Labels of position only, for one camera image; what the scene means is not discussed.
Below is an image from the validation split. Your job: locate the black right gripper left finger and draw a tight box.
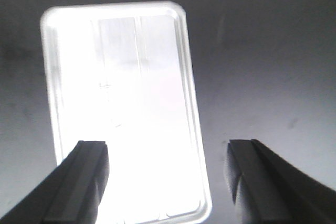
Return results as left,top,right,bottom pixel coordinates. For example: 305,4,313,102
1,141,109,223

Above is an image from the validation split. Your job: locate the gray metal tray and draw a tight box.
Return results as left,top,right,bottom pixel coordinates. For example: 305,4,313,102
40,1,212,223

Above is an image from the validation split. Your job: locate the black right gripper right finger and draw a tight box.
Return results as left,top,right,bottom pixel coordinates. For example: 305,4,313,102
226,140,335,223

